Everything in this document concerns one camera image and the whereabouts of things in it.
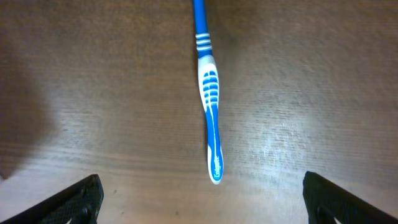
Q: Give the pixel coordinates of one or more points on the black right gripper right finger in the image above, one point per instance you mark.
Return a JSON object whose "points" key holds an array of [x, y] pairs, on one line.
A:
{"points": [[326, 202]]}

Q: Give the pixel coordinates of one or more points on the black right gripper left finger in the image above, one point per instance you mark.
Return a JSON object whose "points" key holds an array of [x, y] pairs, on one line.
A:
{"points": [[80, 203]]}

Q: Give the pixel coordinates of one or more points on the blue white toothbrush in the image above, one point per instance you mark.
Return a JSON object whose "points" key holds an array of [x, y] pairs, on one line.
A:
{"points": [[209, 87]]}

